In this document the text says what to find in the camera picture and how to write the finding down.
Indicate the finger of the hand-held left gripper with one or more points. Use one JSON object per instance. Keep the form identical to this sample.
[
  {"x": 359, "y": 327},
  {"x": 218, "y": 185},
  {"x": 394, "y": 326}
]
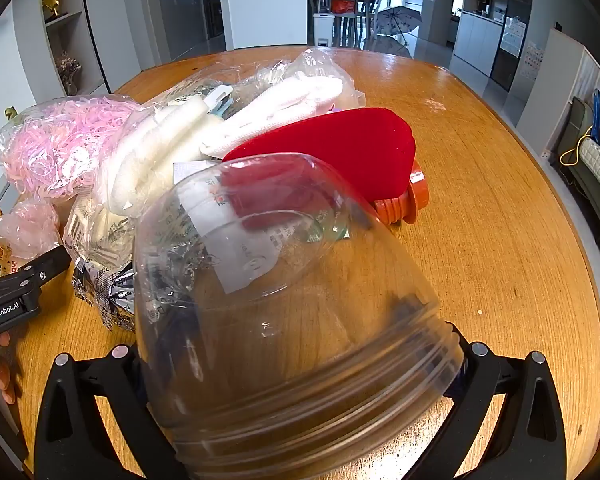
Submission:
[{"x": 40, "y": 272}]

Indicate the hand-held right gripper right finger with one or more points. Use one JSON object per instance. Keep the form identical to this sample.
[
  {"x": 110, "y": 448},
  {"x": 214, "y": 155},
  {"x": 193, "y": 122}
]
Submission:
[{"x": 480, "y": 370}]

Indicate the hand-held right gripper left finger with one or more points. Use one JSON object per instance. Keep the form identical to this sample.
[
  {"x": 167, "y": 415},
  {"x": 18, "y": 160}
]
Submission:
[{"x": 125, "y": 375}]

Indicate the clear plastic jar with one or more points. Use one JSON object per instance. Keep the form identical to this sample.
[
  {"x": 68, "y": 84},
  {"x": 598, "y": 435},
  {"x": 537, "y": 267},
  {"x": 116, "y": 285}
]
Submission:
[{"x": 300, "y": 335}]

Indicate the red velvet box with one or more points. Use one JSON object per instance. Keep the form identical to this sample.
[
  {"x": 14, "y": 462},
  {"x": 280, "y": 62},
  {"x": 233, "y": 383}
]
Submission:
[{"x": 340, "y": 145}]

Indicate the person's left hand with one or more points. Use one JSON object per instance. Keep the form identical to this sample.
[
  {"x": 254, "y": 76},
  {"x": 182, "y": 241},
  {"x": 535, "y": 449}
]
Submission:
[{"x": 2, "y": 377}]

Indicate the small pink plastic bag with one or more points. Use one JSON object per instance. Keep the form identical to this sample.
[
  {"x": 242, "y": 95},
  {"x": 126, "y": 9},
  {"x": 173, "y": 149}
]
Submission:
[{"x": 25, "y": 227}]

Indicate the silver foil packet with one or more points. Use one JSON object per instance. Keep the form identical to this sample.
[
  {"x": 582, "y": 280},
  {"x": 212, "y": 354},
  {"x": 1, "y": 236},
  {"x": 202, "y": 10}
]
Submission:
[{"x": 105, "y": 290}]

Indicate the clear printed wrapper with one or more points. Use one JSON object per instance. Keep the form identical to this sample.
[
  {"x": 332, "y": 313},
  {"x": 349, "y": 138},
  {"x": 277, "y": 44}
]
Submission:
[{"x": 97, "y": 230}]

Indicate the bag of pink rubber bands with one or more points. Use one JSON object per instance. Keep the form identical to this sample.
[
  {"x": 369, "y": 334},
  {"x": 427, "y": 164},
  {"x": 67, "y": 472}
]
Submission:
[{"x": 55, "y": 145}]

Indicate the bag of white foam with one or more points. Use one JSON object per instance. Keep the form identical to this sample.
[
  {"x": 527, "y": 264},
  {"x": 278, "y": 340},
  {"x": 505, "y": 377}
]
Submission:
[{"x": 145, "y": 160}]

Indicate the green dinosaur toy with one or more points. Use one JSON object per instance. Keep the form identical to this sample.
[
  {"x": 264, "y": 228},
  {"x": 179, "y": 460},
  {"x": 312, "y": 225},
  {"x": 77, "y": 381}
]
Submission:
[{"x": 11, "y": 111}]

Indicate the orange ribbed plastic plug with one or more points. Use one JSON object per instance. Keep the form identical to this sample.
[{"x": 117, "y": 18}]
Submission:
[{"x": 405, "y": 200}]

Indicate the dried flower bunch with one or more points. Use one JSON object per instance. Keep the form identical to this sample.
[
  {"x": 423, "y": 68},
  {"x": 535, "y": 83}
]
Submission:
[{"x": 69, "y": 72}]

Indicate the dark green sofa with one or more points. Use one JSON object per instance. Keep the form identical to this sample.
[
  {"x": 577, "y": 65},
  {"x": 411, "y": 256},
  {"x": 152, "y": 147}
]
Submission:
[{"x": 592, "y": 185}]

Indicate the white shelf unit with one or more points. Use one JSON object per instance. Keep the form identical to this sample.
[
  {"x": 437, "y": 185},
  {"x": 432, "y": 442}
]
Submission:
[{"x": 75, "y": 15}]

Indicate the clear plastic bag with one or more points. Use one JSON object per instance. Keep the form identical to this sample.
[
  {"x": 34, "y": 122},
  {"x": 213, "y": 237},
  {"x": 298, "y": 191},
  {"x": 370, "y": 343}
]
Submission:
[{"x": 290, "y": 100}]

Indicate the white cabinet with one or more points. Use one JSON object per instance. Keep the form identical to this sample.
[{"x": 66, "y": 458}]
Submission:
[{"x": 475, "y": 40}]

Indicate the open patterned umbrella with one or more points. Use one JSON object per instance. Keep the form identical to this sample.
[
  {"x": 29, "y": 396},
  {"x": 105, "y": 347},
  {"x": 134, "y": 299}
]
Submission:
[{"x": 400, "y": 20}]

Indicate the white pedal bin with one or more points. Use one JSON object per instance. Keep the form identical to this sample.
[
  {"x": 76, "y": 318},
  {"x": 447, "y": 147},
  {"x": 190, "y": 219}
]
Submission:
[{"x": 324, "y": 30}]

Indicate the wooden chair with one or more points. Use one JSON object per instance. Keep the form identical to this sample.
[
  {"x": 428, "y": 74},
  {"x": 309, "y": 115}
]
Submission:
[{"x": 367, "y": 10}]

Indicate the red bag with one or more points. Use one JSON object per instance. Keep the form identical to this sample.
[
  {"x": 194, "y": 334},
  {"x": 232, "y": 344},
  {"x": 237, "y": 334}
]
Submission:
[{"x": 342, "y": 6}]

